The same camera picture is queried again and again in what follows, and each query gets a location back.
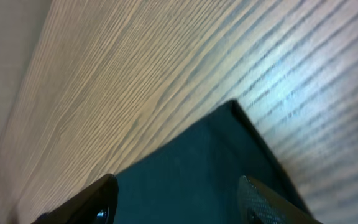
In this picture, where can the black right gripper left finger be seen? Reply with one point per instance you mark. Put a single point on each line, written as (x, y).
(95, 204)

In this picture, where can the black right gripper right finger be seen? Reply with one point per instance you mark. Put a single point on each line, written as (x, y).
(258, 204)

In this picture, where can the black t-shirt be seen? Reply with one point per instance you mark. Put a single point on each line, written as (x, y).
(194, 177)

